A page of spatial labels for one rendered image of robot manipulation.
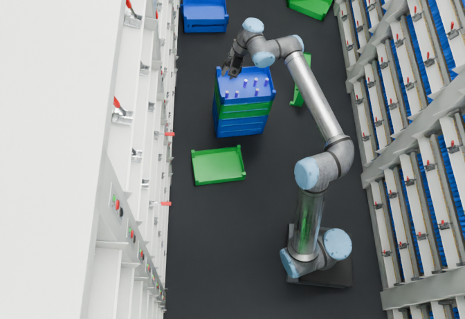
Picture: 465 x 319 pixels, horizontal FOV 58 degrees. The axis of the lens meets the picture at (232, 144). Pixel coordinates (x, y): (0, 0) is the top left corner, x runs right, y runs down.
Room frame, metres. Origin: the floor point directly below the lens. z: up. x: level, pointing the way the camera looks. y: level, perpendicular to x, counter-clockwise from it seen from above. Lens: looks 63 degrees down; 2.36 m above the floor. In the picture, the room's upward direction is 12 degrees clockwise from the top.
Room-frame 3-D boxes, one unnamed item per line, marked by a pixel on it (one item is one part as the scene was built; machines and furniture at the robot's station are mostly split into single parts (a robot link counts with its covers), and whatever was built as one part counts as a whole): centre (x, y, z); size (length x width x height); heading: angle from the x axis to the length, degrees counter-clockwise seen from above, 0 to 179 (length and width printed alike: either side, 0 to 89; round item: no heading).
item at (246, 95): (1.35, 0.00, 0.44); 0.30 x 0.20 x 0.08; 109
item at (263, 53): (1.20, -0.04, 0.91); 0.12 x 0.12 x 0.09; 32
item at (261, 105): (1.35, 0.00, 0.36); 0.30 x 0.20 x 0.08; 109
